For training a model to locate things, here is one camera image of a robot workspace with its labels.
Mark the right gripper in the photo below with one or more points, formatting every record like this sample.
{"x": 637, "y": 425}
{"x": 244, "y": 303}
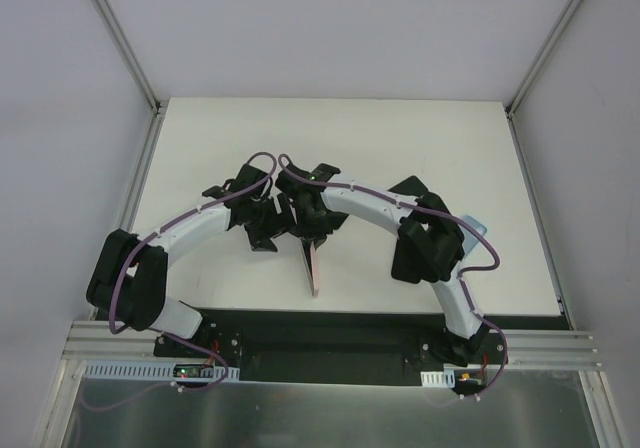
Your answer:
{"x": 314, "y": 229}

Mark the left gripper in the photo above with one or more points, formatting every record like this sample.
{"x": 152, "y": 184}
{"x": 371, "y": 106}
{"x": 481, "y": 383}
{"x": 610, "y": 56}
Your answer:
{"x": 270, "y": 221}

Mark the pink phone case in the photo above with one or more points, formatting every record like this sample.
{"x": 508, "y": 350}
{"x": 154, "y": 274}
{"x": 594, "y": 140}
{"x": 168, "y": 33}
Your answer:
{"x": 309, "y": 251}

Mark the black phone case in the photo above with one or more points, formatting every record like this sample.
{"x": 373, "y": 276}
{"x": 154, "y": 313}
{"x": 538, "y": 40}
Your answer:
{"x": 406, "y": 265}

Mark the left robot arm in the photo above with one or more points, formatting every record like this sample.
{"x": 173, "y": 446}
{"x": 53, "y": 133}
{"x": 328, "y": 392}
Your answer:
{"x": 129, "y": 282}

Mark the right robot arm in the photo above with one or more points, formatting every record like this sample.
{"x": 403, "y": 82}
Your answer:
{"x": 429, "y": 243}

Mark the bare phone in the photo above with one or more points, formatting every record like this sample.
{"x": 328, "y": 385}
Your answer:
{"x": 410, "y": 186}

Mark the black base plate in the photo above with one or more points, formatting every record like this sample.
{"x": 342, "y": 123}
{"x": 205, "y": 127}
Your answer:
{"x": 330, "y": 348}

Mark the right white cable duct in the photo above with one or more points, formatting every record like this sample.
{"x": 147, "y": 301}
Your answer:
{"x": 438, "y": 379}

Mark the white cable duct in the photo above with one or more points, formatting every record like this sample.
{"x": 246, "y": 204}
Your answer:
{"x": 438, "y": 379}
{"x": 158, "y": 371}

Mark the left white cable duct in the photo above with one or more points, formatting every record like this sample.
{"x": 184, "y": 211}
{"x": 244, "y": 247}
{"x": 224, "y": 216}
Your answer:
{"x": 158, "y": 371}

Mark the aluminium frame rail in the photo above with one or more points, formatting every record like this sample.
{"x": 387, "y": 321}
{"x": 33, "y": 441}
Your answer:
{"x": 564, "y": 350}

